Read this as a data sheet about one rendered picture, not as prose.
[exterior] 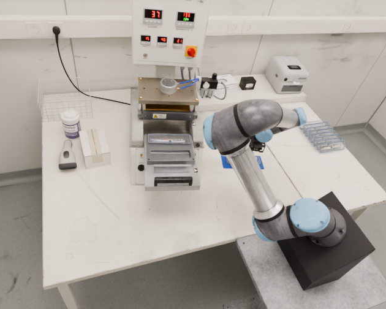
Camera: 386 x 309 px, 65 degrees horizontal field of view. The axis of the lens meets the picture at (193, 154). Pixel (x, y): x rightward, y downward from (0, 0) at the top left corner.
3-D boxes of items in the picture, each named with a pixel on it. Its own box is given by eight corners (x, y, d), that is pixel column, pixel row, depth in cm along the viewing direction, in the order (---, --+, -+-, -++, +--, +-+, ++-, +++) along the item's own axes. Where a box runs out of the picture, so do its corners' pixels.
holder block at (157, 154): (146, 137, 137) (146, 133, 135) (189, 137, 140) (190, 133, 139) (146, 164, 126) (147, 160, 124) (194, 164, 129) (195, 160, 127)
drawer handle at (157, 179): (154, 182, 120) (154, 176, 117) (191, 181, 123) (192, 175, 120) (154, 186, 118) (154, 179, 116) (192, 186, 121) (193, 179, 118)
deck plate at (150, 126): (130, 88, 168) (130, 86, 168) (192, 91, 175) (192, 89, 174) (129, 147, 137) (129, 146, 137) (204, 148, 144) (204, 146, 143)
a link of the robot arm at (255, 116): (266, 86, 88) (302, 102, 130) (233, 100, 94) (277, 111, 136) (278, 124, 87) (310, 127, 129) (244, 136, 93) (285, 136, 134)
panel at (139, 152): (134, 184, 144) (135, 147, 138) (196, 183, 150) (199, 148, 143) (134, 186, 143) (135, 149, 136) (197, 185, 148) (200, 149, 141)
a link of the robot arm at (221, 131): (301, 244, 107) (233, 109, 92) (262, 250, 115) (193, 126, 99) (302, 222, 117) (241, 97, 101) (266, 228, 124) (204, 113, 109)
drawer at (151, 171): (143, 140, 140) (144, 127, 135) (190, 141, 144) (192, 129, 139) (144, 192, 121) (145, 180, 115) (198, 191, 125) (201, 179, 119)
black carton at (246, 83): (238, 85, 209) (241, 76, 204) (250, 84, 212) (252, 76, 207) (242, 90, 206) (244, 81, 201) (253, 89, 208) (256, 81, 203)
